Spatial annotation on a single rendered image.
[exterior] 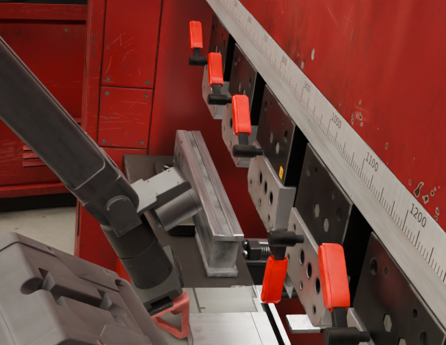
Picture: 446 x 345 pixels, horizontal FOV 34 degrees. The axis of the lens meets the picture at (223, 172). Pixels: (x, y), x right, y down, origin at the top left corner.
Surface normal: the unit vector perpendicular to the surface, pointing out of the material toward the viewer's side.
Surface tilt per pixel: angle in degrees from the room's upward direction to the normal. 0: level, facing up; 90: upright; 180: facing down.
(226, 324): 0
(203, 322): 0
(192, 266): 0
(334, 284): 39
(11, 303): 33
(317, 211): 90
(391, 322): 90
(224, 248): 90
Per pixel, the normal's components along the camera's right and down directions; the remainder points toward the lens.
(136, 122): 0.19, 0.44
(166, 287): -0.37, -0.79
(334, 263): 0.22, -0.41
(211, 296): 0.13, -0.90
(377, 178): -0.97, -0.04
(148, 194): -0.25, -0.68
